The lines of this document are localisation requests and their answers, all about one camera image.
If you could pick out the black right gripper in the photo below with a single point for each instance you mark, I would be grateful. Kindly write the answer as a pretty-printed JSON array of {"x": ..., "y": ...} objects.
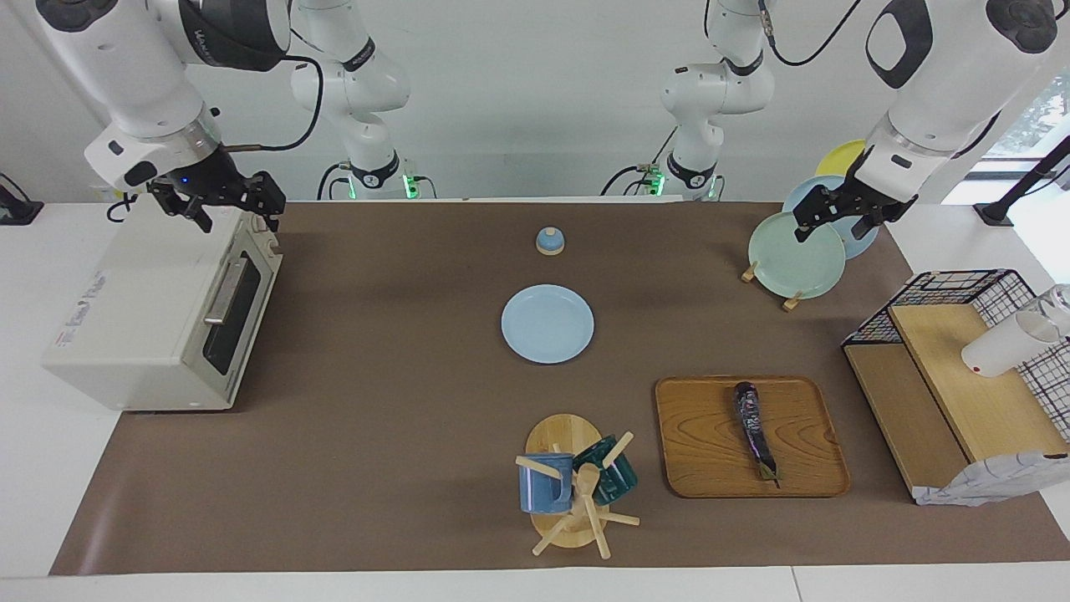
[{"x": 213, "y": 180}]

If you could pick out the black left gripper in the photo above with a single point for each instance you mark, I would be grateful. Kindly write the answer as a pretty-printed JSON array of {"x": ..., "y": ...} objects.
[{"x": 853, "y": 196}]

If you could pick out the glass toaster oven door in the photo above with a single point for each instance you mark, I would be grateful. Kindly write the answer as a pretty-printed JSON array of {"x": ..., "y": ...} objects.
[{"x": 238, "y": 318}]

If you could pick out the cream toaster oven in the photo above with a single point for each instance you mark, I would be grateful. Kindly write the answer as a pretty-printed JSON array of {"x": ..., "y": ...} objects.
[{"x": 134, "y": 309}]

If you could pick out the dark purple eggplant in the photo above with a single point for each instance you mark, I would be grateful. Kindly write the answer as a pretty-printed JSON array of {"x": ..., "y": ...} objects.
[{"x": 752, "y": 426}]

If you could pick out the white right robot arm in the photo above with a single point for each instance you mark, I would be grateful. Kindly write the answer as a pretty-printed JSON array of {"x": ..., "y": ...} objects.
[{"x": 125, "y": 67}]

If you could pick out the light blue racked plate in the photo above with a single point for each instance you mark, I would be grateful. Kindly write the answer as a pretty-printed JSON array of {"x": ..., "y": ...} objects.
[{"x": 861, "y": 242}]

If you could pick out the pale green racked plate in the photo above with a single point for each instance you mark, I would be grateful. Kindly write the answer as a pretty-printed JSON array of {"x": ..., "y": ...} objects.
[{"x": 794, "y": 259}]

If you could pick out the yellow racked plate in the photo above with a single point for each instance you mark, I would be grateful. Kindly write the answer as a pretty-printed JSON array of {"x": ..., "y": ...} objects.
[{"x": 838, "y": 159}]

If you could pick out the wooden plate rack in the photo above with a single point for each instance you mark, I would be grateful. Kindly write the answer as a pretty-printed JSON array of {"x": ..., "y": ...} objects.
[{"x": 791, "y": 303}]

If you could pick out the black clamp stand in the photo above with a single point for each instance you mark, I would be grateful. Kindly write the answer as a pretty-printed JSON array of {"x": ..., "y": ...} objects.
[{"x": 1016, "y": 188}]

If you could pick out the white cup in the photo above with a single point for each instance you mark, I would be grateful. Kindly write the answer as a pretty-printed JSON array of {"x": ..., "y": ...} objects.
[{"x": 999, "y": 349}]

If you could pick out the clear drinking glass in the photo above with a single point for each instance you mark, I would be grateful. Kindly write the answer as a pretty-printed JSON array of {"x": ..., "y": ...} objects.
[{"x": 1055, "y": 305}]

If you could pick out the rectangular wooden tray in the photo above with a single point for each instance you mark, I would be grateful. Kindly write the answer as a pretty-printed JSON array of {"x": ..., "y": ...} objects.
[{"x": 710, "y": 443}]

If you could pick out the brown table mat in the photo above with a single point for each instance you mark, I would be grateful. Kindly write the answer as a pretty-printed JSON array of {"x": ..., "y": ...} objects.
[{"x": 401, "y": 435}]

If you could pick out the white patterned cloth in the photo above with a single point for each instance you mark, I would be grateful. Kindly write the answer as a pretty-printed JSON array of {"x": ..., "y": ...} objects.
[{"x": 995, "y": 478}]

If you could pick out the dark green mug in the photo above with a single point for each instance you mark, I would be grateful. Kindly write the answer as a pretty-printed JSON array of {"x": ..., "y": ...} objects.
[{"x": 614, "y": 481}]

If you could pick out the wooden mug tree stand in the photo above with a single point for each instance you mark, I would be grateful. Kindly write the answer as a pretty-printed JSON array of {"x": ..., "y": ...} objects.
[{"x": 562, "y": 435}]

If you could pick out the blue mug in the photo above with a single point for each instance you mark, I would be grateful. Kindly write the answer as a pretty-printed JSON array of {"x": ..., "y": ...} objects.
[{"x": 543, "y": 489}]

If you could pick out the black desk mount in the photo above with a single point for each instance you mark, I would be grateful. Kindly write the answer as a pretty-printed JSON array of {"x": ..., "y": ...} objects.
[{"x": 17, "y": 209}]

